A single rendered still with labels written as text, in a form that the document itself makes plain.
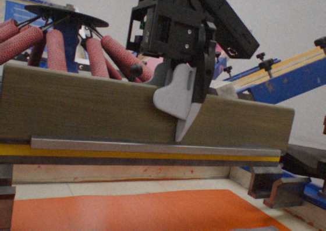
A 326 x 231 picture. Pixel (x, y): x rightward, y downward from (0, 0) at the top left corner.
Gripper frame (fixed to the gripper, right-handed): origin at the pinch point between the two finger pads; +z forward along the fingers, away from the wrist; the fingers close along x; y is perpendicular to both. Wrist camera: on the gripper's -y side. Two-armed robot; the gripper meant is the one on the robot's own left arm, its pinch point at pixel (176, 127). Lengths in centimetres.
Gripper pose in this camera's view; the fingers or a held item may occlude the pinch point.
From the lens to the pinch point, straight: 38.7
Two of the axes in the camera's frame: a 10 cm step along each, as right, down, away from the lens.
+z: -1.7, 9.8, 1.1
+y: -8.7, -1.0, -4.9
